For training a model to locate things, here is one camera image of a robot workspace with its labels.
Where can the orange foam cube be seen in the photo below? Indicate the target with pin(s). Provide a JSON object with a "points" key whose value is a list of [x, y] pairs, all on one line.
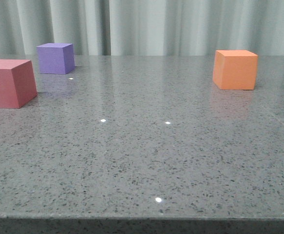
{"points": [[235, 69]]}

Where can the purple foam cube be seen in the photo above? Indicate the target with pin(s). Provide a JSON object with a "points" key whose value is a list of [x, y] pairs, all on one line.
{"points": [[56, 58]]}

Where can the red foam cube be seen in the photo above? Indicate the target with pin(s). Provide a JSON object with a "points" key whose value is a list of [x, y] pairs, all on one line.
{"points": [[17, 83]]}

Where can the pale green curtain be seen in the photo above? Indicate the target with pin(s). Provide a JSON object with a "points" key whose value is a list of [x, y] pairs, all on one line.
{"points": [[143, 27]]}

